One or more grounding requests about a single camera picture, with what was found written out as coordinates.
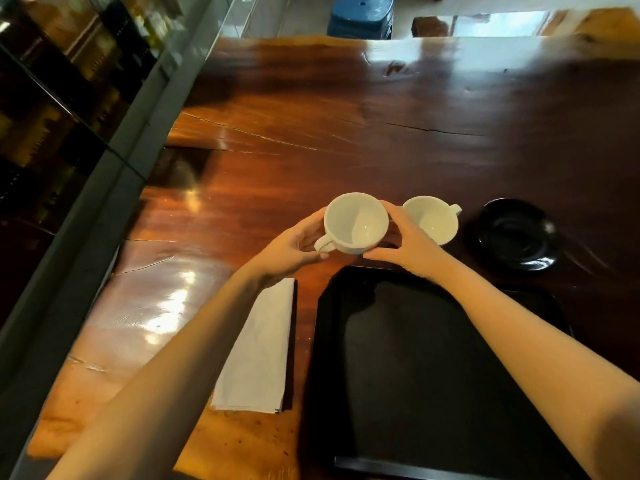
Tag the person's left forearm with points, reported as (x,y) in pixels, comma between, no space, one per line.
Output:
(165,384)

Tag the black saucer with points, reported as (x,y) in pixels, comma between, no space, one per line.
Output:
(517,234)

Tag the black rectangular tray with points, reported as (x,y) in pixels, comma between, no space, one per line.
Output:
(430,379)

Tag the person's right thumb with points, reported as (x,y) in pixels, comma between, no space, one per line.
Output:
(380,253)

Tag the glass display cabinet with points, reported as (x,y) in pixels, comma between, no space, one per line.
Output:
(75,119)

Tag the white ceramic cup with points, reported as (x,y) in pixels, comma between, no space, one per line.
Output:
(355,224)
(434,218)

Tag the person's left hand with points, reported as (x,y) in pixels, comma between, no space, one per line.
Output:
(287,249)

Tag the person's right forearm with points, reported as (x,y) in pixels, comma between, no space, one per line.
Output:
(540,359)

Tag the person's right hand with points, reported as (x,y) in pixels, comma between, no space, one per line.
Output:
(412,244)

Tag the folded white cloth napkin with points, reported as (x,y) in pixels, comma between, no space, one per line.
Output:
(260,349)

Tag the person's left thumb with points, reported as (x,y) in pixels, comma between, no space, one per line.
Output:
(316,255)

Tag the blue plastic stool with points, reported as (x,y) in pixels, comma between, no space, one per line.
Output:
(361,15)

